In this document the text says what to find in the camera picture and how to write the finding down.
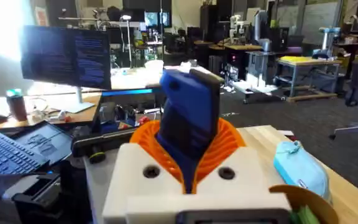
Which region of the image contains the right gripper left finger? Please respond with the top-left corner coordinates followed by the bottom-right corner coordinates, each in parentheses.
top-left (102, 119), bottom-right (187, 224)

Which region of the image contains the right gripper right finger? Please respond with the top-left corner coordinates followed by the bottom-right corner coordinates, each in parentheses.
top-left (193, 118), bottom-right (287, 202)

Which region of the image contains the blue electric screwdriver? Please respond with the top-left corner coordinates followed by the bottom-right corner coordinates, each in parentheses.
top-left (155, 68), bottom-right (222, 194)

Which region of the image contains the black bar device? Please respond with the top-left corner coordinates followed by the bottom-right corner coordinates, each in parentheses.
top-left (71, 126), bottom-right (137, 165)

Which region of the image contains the light blue zip bag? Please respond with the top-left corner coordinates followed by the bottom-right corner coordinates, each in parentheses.
top-left (273, 140), bottom-right (333, 203)

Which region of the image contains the brown tub with toys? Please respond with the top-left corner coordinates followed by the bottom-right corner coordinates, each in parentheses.
top-left (268, 184), bottom-right (340, 224)

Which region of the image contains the wooden office desk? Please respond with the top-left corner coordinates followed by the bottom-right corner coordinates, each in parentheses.
top-left (0, 91), bottom-right (103, 131)

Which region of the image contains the black equipment box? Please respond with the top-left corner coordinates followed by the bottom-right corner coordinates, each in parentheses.
top-left (0, 161), bottom-right (88, 224)

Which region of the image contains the black laptop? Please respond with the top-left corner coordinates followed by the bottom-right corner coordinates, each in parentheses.
top-left (0, 120), bottom-right (75, 175)

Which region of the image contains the metal table with yellow top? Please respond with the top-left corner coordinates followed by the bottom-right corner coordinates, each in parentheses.
top-left (274, 55), bottom-right (344, 103)

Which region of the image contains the black computer monitor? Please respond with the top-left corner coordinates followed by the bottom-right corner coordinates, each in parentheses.
top-left (20, 24), bottom-right (112, 114)

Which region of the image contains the brown cup with teal lid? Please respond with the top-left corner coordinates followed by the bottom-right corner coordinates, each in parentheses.
top-left (5, 88), bottom-right (29, 123)

